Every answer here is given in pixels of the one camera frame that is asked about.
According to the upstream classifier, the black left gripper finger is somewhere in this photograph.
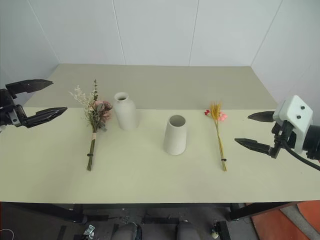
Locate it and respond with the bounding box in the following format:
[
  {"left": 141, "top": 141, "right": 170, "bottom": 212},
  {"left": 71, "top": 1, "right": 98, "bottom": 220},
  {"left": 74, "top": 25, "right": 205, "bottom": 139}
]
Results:
[
  {"left": 23, "top": 106, "right": 68, "bottom": 129},
  {"left": 5, "top": 79, "right": 55, "bottom": 99}
]

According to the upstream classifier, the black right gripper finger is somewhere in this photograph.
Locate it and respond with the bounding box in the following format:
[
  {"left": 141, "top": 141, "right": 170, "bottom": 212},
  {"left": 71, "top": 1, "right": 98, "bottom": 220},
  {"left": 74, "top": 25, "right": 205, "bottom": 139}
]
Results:
[
  {"left": 247, "top": 111, "right": 276, "bottom": 123},
  {"left": 234, "top": 138, "right": 272, "bottom": 157}
]

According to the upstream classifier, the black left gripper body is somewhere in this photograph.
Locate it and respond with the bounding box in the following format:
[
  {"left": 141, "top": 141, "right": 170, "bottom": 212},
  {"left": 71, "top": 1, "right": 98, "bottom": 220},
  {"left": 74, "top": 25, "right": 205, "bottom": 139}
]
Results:
[{"left": 0, "top": 88, "right": 27, "bottom": 129}]

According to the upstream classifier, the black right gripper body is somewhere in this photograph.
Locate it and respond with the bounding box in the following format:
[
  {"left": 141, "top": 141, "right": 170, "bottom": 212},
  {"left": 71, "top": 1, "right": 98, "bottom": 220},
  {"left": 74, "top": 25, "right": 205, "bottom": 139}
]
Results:
[{"left": 269, "top": 120, "right": 297, "bottom": 159}]

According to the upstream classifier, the white tapered vase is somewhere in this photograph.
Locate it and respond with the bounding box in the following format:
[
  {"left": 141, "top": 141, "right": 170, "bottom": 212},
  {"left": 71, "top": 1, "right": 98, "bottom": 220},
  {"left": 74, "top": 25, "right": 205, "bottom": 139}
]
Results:
[{"left": 163, "top": 114, "right": 187, "bottom": 156}]

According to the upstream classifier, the white bottle-shaped vase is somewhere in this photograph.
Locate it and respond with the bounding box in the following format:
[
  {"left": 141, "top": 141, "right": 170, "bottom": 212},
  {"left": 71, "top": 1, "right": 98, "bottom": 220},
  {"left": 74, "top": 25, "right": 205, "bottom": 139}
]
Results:
[{"left": 113, "top": 91, "right": 138, "bottom": 131}]

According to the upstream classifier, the yellow wheat flower bouquet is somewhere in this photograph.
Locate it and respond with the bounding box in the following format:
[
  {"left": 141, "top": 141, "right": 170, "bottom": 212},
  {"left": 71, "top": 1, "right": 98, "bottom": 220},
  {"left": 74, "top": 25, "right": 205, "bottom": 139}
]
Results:
[{"left": 204, "top": 100, "right": 229, "bottom": 172}]

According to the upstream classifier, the pink dried flower bouquet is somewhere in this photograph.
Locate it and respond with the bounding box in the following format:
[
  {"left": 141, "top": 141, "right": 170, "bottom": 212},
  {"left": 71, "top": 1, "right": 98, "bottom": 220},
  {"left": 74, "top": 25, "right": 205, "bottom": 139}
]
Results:
[{"left": 69, "top": 79, "right": 114, "bottom": 172}]

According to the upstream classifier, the red floor mat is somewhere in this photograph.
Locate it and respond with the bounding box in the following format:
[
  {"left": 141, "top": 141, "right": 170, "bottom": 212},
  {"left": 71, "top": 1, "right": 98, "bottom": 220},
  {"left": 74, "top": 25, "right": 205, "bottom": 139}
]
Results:
[{"left": 249, "top": 199, "right": 320, "bottom": 240}]

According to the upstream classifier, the small silver floor object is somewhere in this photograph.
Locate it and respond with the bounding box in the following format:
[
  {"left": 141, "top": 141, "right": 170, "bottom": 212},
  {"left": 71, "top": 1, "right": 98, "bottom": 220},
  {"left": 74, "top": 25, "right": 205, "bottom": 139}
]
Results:
[{"left": 83, "top": 224, "right": 96, "bottom": 237}]

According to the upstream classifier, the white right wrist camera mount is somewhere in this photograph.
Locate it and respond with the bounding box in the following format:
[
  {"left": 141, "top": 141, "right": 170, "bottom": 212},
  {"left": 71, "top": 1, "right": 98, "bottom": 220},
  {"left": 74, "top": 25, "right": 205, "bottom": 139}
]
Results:
[{"left": 272, "top": 94, "right": 314, "bottom": 154}]

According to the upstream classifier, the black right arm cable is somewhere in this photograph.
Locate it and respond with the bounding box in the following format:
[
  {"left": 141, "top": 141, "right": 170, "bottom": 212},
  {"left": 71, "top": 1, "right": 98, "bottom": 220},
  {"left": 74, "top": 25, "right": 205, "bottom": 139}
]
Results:
[{"left": 282, "top": 141, "right": 320, "bottom": 172}]

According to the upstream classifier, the black table frame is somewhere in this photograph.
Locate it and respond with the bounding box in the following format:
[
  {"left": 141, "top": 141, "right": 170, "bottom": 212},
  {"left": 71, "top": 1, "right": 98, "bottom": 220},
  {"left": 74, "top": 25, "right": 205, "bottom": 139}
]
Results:
[{"left": 0, "top": 200, "right": 301, "bottom": 224}]

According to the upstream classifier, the thin white floor cable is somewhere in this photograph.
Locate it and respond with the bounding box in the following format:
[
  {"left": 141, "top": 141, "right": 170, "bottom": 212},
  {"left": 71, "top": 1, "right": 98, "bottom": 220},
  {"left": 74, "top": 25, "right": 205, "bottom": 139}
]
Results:
[{"left": 0, "top": 228, "right": 15, "bottom": 240}]

